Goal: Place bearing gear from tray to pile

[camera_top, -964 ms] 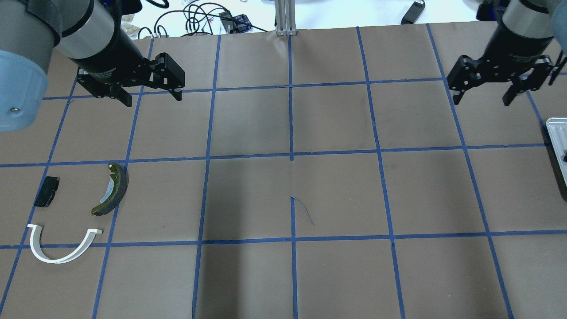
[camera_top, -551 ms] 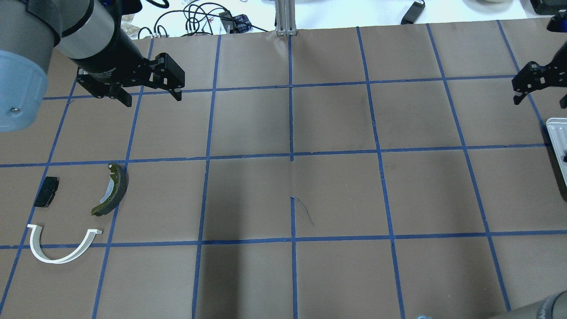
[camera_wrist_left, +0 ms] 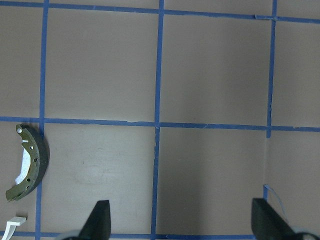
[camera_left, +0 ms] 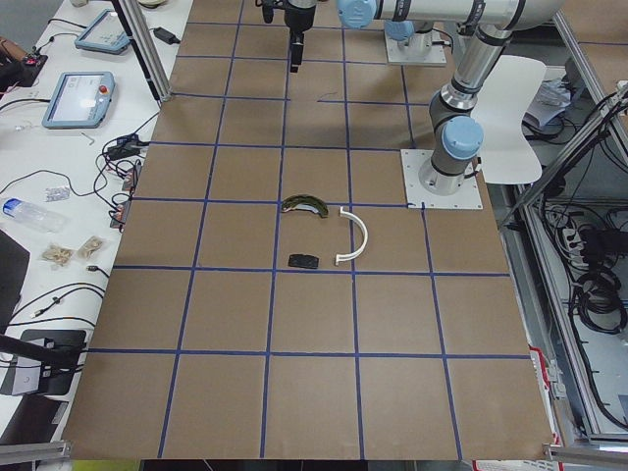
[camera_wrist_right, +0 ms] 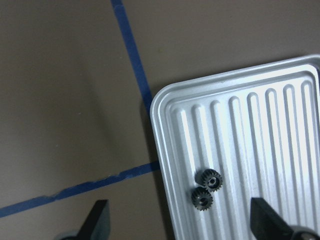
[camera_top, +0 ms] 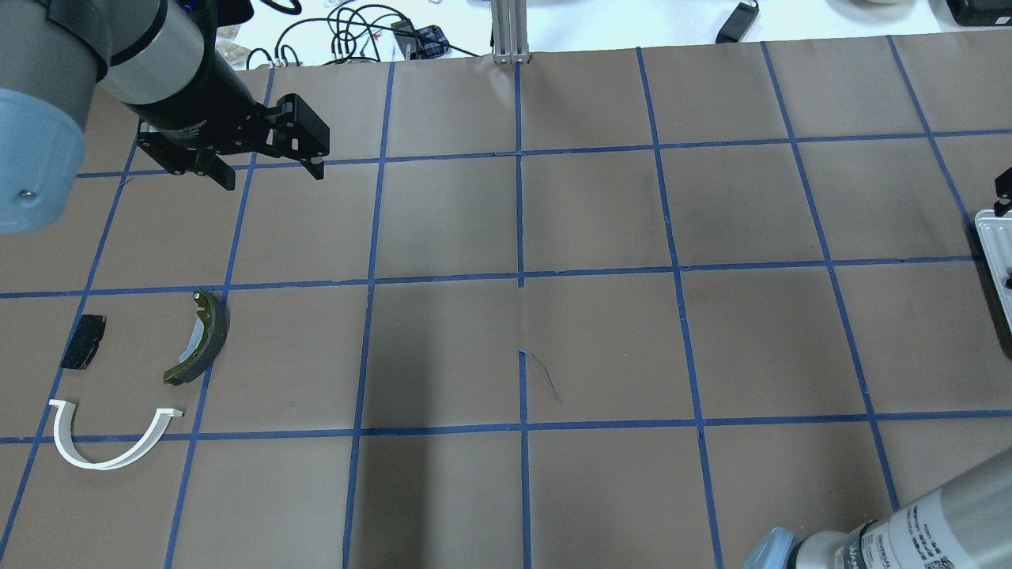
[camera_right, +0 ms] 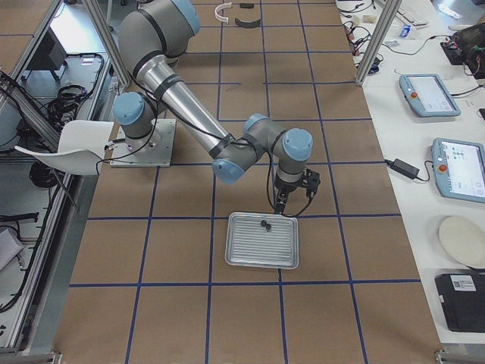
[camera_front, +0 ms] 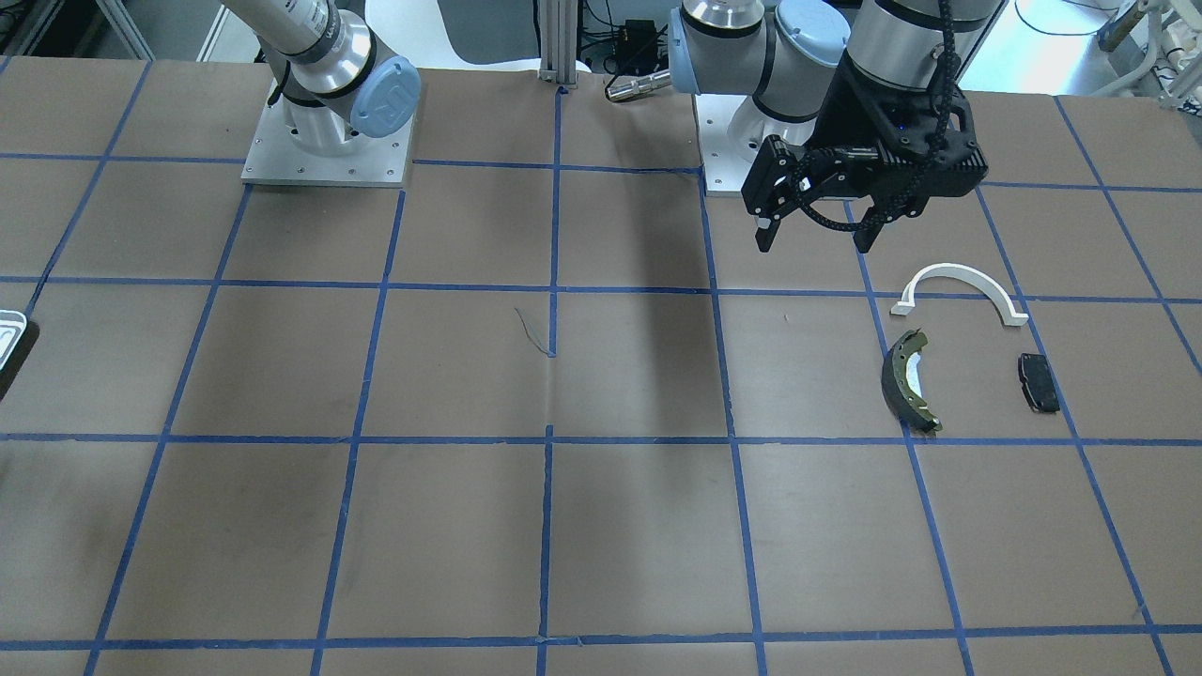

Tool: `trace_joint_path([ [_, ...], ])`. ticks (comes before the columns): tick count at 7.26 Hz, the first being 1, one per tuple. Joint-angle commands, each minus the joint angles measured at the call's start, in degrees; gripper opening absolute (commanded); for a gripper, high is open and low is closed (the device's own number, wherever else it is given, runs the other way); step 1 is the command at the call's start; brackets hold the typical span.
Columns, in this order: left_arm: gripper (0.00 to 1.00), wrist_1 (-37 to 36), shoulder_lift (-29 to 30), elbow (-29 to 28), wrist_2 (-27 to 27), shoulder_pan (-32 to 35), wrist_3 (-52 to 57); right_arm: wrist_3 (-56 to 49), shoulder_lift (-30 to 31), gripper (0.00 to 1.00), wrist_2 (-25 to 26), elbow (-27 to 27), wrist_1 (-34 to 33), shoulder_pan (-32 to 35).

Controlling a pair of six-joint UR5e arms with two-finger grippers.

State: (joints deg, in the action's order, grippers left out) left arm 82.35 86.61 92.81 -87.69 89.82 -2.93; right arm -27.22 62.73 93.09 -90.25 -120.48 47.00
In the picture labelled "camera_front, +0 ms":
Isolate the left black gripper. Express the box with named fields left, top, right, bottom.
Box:
left=740, top=54, right=989, bottom=254

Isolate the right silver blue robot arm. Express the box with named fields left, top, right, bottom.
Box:
left=224, top=1, right=422, bottom=158

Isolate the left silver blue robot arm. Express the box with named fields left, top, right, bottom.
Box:
left=667, top=1, right=1002, bottom=253

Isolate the ribbed silver metal tray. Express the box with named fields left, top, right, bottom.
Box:
left=1, top=309, right=38, bottom=383

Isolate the green brake shoe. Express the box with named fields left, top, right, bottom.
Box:
left=881, top=330, right=944, bottom=434

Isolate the silver metal cylinder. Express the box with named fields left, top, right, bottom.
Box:
left=605, top=69, right=672, bottom=103

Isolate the black brake pad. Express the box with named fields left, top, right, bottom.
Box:
left=1017, top=352, right=1061, bottom=413

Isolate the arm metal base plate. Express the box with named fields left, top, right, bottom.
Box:
left=694, top=95, right=817, bottom=197
left=240, top=96, right=415, bottom=189

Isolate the white curved plastic bracket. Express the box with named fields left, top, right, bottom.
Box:
left=889, top=263, right=1030, bottom=328

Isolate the aluminium frame post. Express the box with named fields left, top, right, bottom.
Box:
left=532, top=0, right=581, bottom=89

